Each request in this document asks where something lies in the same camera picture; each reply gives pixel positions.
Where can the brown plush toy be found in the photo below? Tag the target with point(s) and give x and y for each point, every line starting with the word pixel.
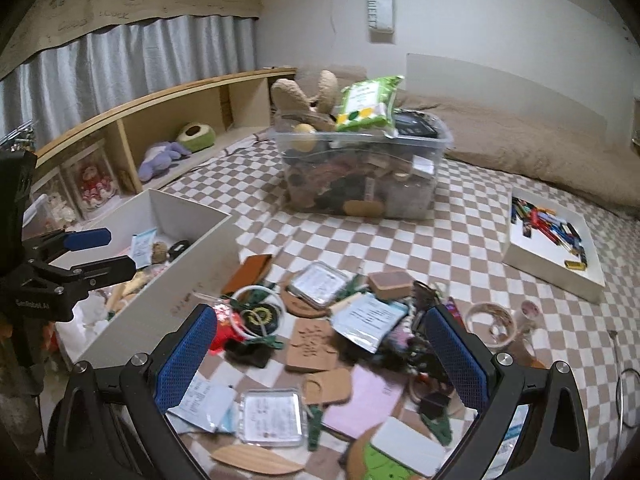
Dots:
pixel 295 95

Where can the black binder clip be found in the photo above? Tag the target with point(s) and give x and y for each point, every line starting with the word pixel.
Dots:
pixel 434 402

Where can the small black round jar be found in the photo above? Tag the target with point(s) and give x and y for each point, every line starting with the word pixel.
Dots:
pixel 178 249

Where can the clear box with red doll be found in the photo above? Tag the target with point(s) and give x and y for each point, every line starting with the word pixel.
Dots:
pixel 92 182

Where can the white blue sachet packet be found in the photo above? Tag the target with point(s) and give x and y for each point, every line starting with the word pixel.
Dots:
pixel 200 402
pixel 367 322

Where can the white tray of pens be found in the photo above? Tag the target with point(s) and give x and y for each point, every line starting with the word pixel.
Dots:
pixel 550 255

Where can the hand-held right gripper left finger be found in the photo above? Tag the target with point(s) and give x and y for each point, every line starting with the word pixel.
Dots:
pixel 185 360

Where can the white storage box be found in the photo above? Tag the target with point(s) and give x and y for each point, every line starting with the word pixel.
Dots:
pixel 170 290

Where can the beige tape roll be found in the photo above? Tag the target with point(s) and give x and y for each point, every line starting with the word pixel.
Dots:
pixel 490 322

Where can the white hanging wall banner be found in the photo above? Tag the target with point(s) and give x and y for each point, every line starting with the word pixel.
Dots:
pixel 381 10

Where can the wooden block with brown top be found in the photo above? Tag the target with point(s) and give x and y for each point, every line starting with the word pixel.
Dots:
pixel 390 284

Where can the black plastic case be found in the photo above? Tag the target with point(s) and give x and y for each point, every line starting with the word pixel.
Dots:
pixel 247 354

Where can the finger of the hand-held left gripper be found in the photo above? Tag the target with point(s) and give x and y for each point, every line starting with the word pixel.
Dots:
pixel 100 271
pixel 87 239

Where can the round wooden coaster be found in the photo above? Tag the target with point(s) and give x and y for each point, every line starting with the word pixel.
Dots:
pixel 300 307

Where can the grey curtain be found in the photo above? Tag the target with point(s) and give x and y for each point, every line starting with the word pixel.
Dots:
pixel 125 55

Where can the beige curtain valance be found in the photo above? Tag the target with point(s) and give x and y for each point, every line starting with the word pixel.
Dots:
pixel 125 2

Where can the green snack packet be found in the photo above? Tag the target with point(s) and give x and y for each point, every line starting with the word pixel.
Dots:
pixel 367 102

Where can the clear plastic storage bin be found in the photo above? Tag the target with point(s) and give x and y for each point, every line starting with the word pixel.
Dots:
pixel 360 180

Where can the wooden headboard shelf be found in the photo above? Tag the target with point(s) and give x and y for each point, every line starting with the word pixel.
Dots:
pixel 170 95

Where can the carved wooden tile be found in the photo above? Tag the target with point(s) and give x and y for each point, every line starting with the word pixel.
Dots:
pixel 310 345

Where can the small cork piece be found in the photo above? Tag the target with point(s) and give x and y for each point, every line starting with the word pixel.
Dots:
pixel 327 385

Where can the yellow ball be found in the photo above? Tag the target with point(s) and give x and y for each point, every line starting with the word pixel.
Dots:
pixel 303 139

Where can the black round tin gold emblem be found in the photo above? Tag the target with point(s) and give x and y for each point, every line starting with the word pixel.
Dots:
pixel 260 317

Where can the checkered bedsheet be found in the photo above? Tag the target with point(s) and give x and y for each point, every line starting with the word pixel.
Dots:
pixel 475 240

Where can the clear plastic case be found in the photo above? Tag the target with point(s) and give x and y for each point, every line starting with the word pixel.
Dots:
pixel 272 415
pixel 320 282

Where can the avocado plush toy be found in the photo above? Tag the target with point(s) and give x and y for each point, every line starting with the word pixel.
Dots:
pixel 196 136

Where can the green clothes peg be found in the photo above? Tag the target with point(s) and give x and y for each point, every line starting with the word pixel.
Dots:
pixel 252 296
pixel 313 427
pixel 436 422
pixel 267 343

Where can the long beige fluffy cushion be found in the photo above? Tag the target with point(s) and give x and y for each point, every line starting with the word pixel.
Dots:
pixel 525 145

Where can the leaf-shaped wooden piece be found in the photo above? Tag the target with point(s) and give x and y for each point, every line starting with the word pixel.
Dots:
pixel 255 460

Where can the round cork coaster green top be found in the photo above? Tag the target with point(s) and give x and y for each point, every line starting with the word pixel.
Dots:
pixel 380 465

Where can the white notepad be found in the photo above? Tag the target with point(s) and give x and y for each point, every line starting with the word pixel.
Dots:
pixel 407 447

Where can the pink notebook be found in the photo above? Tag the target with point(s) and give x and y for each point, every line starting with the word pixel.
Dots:
pixel 362 402

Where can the red foil packet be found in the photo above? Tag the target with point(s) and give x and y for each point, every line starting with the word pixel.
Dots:
pixel 222 332

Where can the black device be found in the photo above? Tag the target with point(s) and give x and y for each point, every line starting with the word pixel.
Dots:
pixel 415 122

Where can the brown leather case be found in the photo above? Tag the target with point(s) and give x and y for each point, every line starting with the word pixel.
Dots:
pixel 247 275

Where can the purple plush toy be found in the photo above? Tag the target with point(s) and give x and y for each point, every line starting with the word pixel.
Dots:
pixel 160 160

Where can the small tape roll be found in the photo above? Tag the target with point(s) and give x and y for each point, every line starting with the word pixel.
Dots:
pixel 530 310

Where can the brown hair claw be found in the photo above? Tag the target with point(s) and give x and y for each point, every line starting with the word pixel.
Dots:
pixel 417 355

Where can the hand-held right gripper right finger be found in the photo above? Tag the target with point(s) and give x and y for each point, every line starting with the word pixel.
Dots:
pixel 460 360

